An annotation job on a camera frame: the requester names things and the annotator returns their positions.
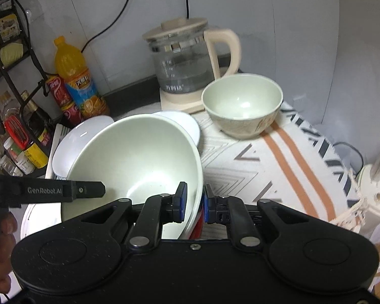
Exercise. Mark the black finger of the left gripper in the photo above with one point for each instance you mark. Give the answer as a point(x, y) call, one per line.
point(16, 191)

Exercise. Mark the red drink can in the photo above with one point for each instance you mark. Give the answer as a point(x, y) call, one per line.
point(58, 90)
point(72, 114)

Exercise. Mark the pale green bowl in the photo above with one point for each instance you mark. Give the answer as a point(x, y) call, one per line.
point(242, 105)
point(138, 157)

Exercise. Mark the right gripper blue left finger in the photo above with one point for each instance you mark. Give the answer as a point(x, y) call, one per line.
point(157, 211)

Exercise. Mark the upper red drink can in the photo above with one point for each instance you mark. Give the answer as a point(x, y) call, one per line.
point(58, 90)

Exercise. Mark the dark soy sauce jug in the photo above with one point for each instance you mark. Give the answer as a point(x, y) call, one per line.
point(40, 123)

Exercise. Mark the black metal spice rack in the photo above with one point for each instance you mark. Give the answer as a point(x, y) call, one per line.
point(16, 52)

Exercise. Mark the orange juice bottle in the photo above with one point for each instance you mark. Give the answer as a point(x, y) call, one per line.
point(71, 66)

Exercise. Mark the glass kettle with cream handle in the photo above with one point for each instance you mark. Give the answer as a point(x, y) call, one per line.
point(184, 55)

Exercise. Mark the person's left hand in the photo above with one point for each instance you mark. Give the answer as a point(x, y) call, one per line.
point(7, 243)

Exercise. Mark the white plate with blue logo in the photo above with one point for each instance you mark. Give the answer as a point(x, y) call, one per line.
point(68, 144)

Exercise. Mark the red and black bowl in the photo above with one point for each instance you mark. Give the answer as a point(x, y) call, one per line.
point(198, 226)

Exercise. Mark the cream kettle base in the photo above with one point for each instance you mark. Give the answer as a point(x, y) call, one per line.
point(189, 102)

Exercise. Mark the lower red drink can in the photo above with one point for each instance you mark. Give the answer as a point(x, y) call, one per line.
point(72, 114)

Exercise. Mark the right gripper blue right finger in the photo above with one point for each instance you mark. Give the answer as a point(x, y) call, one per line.
point(232, 213)

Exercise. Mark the small white cap jar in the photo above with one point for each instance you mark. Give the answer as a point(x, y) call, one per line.
point(18, 156)

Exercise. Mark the patterned table cloth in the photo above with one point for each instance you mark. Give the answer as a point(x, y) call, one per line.
point(290, 162)

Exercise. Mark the white chopstick holder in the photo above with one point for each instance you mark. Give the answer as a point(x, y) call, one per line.
point(370, 192)

